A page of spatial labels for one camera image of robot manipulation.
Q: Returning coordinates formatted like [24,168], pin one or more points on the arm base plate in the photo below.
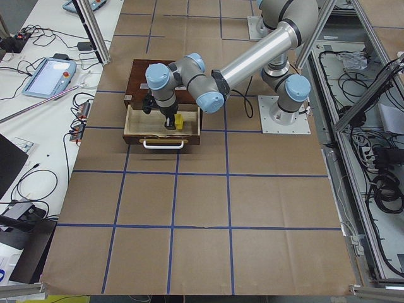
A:
[257,29]
[275,121]

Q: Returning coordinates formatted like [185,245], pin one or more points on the black power adapter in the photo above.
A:
[84,46]

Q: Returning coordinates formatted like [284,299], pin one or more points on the white drawer handle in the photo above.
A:
[163,146]

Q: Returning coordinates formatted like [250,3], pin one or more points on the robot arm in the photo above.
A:
[291,23]

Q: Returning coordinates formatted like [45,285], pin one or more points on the yellow block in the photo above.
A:
[179,121]

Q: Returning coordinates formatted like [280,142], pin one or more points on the dark wooden drawer cabinet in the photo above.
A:
[158,75]

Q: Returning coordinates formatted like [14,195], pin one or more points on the brown paper table cover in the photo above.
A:
[243,213]

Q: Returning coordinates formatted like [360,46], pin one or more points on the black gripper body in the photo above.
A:
[167,111]

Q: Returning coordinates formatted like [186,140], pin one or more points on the aluminium frame post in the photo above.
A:
[92,29]

